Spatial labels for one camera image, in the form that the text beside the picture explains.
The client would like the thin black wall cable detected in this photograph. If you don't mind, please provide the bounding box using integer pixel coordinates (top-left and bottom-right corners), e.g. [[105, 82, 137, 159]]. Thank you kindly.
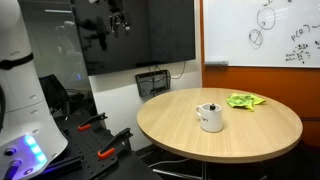
[[148, 60, 187, 81]]

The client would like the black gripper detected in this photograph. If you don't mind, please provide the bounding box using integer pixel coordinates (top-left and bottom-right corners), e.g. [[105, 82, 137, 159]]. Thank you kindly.
[[108, 0, 132, 38]]

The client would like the black wall television screen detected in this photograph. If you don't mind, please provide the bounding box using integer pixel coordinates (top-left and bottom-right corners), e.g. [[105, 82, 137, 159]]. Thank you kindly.
[[69, 0, 197, 77]]

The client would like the yellow-green crumpled cloth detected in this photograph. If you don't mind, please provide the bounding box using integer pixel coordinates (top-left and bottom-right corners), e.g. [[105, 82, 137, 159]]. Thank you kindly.
[[226, 92, 267, 112]]

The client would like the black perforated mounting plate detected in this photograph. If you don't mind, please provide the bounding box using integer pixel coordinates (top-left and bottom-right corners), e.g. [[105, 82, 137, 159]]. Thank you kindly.
[[31, 114, 134, 180]]

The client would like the metal table leg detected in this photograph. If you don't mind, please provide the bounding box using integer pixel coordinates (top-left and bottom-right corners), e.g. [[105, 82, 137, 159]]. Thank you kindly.
[[200, 161, 208, 180]]

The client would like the black clamp with orange handle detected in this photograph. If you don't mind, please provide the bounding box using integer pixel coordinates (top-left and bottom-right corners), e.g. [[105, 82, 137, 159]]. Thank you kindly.
[[97, 127, 134, 160], [77, 112, 108, 132]]

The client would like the black wire mesh basket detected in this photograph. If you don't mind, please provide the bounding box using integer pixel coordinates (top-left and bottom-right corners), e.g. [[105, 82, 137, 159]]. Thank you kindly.
[[134, 69, 172, 98]]

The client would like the white ceramic mug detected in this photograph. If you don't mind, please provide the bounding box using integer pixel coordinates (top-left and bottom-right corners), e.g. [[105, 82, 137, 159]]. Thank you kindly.
[[195, 103, 224, 134]]

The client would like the whiteboard with drawings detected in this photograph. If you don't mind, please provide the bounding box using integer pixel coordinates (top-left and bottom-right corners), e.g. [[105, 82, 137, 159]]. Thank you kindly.
[[202, 0, 320, 69]]

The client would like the black strap on robot arm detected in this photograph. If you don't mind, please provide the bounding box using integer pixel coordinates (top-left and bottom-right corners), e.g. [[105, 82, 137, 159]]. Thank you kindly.
[[0, 52, 35, 71]]

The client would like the black office chair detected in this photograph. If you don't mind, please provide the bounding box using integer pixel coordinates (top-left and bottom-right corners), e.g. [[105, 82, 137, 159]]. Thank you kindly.
[[38, 73, 72, 118]]

